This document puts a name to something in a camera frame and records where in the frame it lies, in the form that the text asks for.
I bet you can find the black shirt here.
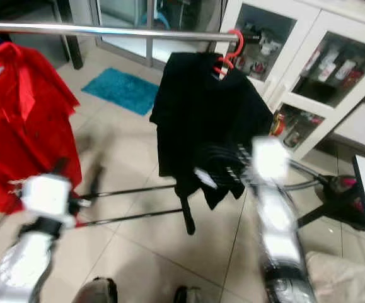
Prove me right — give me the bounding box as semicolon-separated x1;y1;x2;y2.
149;52;274;210

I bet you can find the red plastic hanger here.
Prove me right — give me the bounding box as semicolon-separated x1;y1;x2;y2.
212;28;245;80

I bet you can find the plain red shirt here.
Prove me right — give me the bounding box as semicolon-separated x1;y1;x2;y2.
0;41;84;214

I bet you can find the black clothes rack base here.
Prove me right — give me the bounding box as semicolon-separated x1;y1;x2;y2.
78;183;199;237

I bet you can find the grey robot left foot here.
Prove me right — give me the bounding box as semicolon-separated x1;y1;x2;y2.
72;276;120;303

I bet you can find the grey robot foot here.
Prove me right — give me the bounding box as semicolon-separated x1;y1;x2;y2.
173;285;216;303
72;276;120;303

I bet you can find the teal floor mat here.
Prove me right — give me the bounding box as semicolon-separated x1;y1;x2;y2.
81;68;161;116

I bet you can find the black pink vacuum cleaner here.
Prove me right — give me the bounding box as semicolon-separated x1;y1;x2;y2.
296;172;365;231

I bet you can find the black metal shelf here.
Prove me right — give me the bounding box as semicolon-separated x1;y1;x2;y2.
0;0;85;70

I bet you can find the grey robot right foot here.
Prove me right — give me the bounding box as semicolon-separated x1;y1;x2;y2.
173;285;216;303

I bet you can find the glass sliding door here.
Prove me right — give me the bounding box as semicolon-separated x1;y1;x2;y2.
91;0;227;69

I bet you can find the white glass-door cabinet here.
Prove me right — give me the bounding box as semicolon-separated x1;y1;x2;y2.
214;0;365;160

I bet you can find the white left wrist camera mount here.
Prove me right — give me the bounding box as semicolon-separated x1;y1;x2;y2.
21;174;76;218

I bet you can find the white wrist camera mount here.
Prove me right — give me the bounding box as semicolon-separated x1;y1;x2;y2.
21;174;76;218
250;136;290;185

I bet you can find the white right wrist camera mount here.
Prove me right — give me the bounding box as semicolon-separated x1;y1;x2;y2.
250;136;290;185

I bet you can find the steel clothes rail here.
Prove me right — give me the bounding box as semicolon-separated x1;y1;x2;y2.
0;22;262;44

